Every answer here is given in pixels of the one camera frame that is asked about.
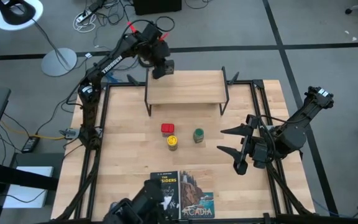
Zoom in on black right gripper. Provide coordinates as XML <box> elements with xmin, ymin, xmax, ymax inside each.
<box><xmin>216</xmin><ymin>114</ymin><xmax>277</xmax><ymax>176</ymax></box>

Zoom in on green-lidded spice jar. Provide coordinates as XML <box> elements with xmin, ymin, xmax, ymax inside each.
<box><xmin>193</xmin><ymin>128</ymin><xmax>205</xmax><ymax>144</ymax></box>

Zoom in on red-lidded spice tin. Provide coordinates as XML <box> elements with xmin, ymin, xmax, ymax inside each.
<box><xmin>160</xmin><ymin>123</ymin><xmax>175</xmax><ymax>138</ymax></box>

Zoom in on yellow-lidded spice jar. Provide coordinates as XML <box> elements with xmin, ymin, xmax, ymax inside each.
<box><xmin>167</xmin><ymin>135</ymin><xmax>179</xmax><ymax>152</ymax></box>

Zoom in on wooden shelf riser, black legs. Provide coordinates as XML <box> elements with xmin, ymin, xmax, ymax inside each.
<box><xmin>144</xmin><ymin>65</ymin><xmax>231</xmax><ymax>118</ymax></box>

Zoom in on black box on floor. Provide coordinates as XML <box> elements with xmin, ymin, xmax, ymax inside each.
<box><xmin>134</xmin><ymin>0</ymin><xmax>183</xmax><ymax>16</ymax></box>

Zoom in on Acadia lighthouse book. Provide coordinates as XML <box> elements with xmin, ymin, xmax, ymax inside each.
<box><xmin>180</xmin><ymin>170</ymin><xmax>216</xmax><ymax>220</ymax></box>

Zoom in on black The Outsiders book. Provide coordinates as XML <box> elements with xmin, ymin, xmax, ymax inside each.
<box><xmin>150</xmin><ymin>170</ymin><xmax>180</xmax><ymax>220</ymax></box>

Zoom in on white power strip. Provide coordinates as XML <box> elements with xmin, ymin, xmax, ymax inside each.
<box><xmin>76</xmin><ymin>9</ymin><xmax>93</xmax><ymax>23</ymax></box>
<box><xmin>73</xmin><ymin>14</ymin><xmax>98</xmax><ymax>34</ymax></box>

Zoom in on white floor lamp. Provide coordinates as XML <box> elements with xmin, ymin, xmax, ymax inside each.
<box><xmin>0</xmin><ymin>0</ymin><xmax>78</xmax><ymax>77</ymax></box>

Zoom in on silver metal clamp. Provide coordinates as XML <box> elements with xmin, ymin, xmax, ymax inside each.
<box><xmin>60</xmin><ymin>127</ymin><xmax>80</xmax><ymax>140</ymax></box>

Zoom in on black bulky device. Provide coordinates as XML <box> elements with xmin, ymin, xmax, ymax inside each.
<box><xmin>103</xmin><ymin>179</ymin><xmax>168</xmax><ymax>224</ymax></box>

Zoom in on black power adapter brick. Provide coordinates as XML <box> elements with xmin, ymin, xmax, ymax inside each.
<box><xmin>21</xmin><ymin>136</ymin><xmax>40</xmax><ymax>153</ymax></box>

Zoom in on white panel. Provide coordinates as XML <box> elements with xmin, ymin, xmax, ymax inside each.
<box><xmin>3</xmin><ymin>166</ymin><xmax>55</xmax><ymax>208</ymax></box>

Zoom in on coiled black cable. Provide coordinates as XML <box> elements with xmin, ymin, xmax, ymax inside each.
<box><xmin>137</xmin><ymin>54</ymin><xmax>157</xmax><ymax>68</ymax></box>

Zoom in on black aluminium table frame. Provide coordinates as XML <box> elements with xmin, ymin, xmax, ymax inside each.
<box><xmin>53</xmin><ymin>72</ymin><xmax>318</xmax><ymax>224</ymax></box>

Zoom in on yellow cable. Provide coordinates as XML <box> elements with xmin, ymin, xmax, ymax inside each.
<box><xmin>0</xmin><ymin>119</ymin><xmax>65</xmax><ymax>141</ymax></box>

